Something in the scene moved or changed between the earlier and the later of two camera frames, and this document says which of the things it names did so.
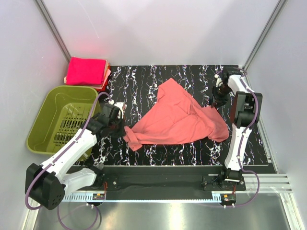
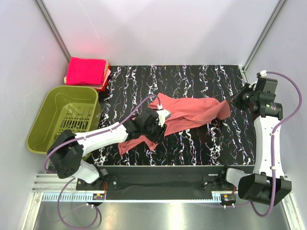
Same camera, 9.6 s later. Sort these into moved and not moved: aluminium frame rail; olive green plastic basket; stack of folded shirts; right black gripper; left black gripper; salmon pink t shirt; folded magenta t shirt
Moved: right black gripper; salmon pink t shirt; left black gripper
Not moved: aluminium frame rail; olive green plastic basket; stack of folded shirts; folded magenta t shirt
